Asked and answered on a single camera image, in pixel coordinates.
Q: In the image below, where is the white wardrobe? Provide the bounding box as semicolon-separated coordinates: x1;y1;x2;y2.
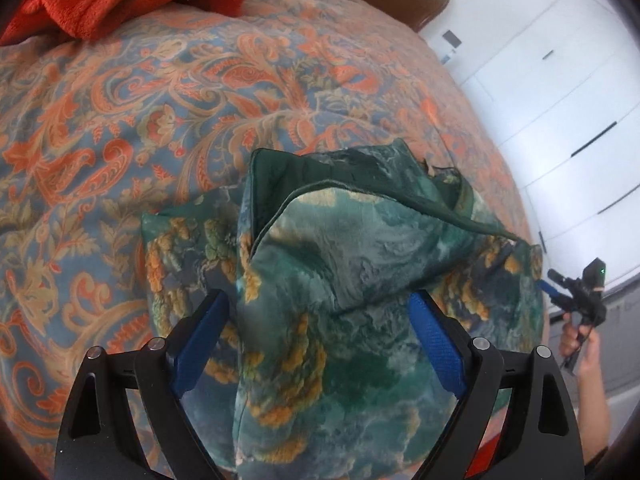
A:
420;0;640;311

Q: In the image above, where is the person's right hand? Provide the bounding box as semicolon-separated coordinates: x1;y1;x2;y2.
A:
559;311;602;377

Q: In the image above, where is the green floral padded jacket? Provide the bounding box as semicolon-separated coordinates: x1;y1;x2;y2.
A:
140;140;551;480

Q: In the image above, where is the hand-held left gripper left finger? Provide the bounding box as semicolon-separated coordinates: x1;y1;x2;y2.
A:
55;290;230;480

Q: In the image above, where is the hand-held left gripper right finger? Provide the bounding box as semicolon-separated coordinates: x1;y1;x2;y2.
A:
409;290;586;480

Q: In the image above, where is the person's right forearm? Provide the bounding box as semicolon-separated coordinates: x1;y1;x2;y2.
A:
575;359;614;467

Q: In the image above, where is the orange paisley quilt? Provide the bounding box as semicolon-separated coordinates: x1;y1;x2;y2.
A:
0;0;551;480

